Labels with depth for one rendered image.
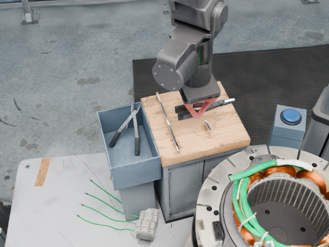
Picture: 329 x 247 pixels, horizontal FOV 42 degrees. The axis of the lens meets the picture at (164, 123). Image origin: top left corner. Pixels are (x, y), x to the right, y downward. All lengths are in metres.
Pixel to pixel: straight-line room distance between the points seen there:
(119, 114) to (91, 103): 1.50
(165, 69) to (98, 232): 0.58
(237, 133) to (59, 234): 0.53
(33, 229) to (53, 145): 1.21
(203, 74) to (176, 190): 0.36
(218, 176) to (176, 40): 0.29
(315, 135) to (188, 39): 0.68
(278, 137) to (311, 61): 1.80
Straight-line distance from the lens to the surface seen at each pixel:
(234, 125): 0.96
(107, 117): 1.02
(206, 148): 0.91
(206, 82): 0.79
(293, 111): 1.04
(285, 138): 1.05
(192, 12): 0.68
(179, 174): 0.97
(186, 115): 0.86
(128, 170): 0.91
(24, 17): 3.26
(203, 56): 0.74
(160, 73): 0.69
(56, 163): 1.29
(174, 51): 0.67
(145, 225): 1.09
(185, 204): 1.10
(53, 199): 1.22
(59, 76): 2.72
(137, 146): 0.99
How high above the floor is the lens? 1.79
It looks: 49 degrees down
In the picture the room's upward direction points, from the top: 2 degrees counter-clockwise
